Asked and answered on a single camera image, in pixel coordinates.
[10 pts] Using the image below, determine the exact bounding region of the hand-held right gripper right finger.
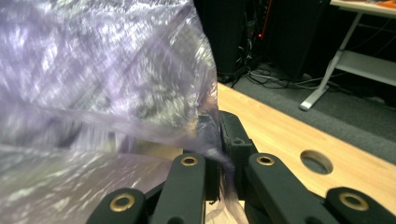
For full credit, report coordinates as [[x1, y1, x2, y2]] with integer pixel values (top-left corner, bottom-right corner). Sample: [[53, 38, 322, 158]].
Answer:
[[219, 111, 259, 200]]

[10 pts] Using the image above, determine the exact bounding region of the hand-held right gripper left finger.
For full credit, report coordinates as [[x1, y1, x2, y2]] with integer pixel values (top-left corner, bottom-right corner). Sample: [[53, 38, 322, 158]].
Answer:
[[197, 113, 222, 202]]

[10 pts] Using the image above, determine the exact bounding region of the purple plastic trash bag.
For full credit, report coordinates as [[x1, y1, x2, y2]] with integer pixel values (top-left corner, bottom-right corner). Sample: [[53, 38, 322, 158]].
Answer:
[[0, 0, 242, 224]]

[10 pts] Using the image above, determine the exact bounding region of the black equipment rack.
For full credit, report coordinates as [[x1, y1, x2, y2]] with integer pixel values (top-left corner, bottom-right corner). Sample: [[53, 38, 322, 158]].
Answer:
[[192, 0, 331, 82]]

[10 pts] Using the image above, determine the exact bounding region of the tangle of floor cables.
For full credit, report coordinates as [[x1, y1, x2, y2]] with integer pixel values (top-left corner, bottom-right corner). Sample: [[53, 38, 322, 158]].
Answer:
[[218, 62, 331, 91]]

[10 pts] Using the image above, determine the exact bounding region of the white desk frame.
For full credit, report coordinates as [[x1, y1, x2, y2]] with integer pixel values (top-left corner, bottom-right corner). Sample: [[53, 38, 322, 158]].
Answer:
[[299, 0, 396, 111]]

